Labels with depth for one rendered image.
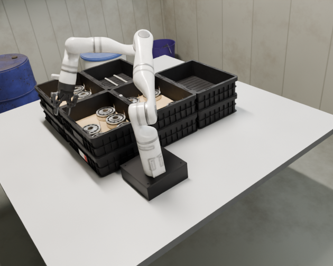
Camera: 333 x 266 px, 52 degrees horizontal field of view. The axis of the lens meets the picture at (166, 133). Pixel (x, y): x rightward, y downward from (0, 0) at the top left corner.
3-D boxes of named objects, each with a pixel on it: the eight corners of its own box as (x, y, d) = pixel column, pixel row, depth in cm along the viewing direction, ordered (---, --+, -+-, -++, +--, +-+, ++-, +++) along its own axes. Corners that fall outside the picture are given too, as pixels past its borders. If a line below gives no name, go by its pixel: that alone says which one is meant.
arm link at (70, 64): (61, 68, 159) (60, 70, 151) (67, 35, 156) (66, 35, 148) (76, 71, 161) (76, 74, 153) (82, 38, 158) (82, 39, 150)
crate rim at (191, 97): (197, 98, 175) (197, 94, 174) (149, 119, 161) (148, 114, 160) (154, 77, 204) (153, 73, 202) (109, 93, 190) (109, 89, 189)
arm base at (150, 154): (168, 169, 148) (162, 137, 139) (150, 179, 144) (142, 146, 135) (157, 160, 155) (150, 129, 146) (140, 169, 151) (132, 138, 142)
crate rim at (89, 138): (149, 119, 161) (148, 114, 160) (92, 144, 148) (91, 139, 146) (109, 93, 190) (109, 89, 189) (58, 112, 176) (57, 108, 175)
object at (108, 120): (129, 119, 174) (129, 117, 174) (112, 126, 169) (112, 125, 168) (118, 112, 181) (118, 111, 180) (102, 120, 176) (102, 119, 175)
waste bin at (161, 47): (185, 76, 424) (183, 39, 399) (163, 86, 407) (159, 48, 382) (166, 69, 451) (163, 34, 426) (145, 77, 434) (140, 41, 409)
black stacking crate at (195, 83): (238, 95, 194) (238, 77, 188) (198, 114, 180) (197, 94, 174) (193, 76, 222) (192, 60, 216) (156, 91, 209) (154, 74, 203)
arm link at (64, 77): (66, 79, 165) (68, 67, 163) (80, 85, 158) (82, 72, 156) (49, 77, 158) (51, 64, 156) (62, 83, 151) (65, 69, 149)
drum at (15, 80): (42, 116, 371) (19, 47, 330) (58, 134, 334) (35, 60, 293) (-7, 133, 348) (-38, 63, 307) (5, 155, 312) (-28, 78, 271)
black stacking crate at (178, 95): (198, 114, 180) (197, 95, 174) (151, 135, 167) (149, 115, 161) (155, 91, 208) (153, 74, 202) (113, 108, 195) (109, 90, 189)
